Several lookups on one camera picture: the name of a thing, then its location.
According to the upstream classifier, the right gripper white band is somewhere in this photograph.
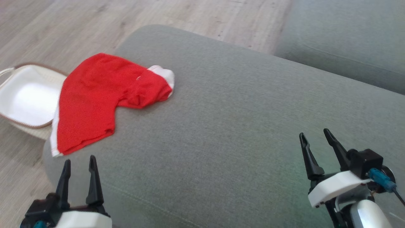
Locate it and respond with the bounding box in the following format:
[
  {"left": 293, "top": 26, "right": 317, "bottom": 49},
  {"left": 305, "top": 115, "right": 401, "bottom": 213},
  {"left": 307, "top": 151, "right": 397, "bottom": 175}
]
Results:
[{"left": 299, "top": 128, "right": 372, "bottom": 228}]

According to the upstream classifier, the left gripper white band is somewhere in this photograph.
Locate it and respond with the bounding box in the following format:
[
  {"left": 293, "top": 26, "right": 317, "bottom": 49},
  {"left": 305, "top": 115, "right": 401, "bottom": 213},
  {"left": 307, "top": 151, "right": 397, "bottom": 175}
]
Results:
[{"left": 54, "top": 155, "right": 113, "bottom": 228}]

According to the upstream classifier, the small red garment white trim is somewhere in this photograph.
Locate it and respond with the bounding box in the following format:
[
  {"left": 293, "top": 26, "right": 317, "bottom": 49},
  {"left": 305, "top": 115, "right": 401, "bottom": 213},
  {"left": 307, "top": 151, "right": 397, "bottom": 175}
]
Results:
[{"left": 51, "top": 53, "right": 175, "bottom": 157}]

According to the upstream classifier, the white laundry basket brown rim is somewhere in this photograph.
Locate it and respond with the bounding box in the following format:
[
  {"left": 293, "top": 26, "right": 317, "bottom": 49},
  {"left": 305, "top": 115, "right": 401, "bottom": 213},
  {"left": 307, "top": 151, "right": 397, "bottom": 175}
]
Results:
[{"left": 0, "top": 62, "right": 68, "bottom": 141}]

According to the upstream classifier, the large grey sofa seat cushion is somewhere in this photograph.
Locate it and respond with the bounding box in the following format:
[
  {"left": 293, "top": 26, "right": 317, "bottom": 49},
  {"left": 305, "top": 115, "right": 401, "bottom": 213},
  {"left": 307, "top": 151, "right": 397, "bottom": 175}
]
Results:
[{"left": 43, "top": 25, "right": 405, "bottom": 228}]

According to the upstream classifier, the grey sofa cushion with seam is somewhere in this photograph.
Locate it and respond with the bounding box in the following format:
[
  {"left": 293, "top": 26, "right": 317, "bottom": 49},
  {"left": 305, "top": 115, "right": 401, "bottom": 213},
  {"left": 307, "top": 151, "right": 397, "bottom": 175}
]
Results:
[{"left": 274, "top": 0, "right": 405, "bottom": 95}]

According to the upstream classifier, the right cable with blue connector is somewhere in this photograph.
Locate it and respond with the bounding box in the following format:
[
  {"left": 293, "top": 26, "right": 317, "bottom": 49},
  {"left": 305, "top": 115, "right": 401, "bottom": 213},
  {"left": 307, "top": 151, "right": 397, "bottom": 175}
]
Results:
[{"left": 368, "top": 167, "right": 405, "bottom": 207}]

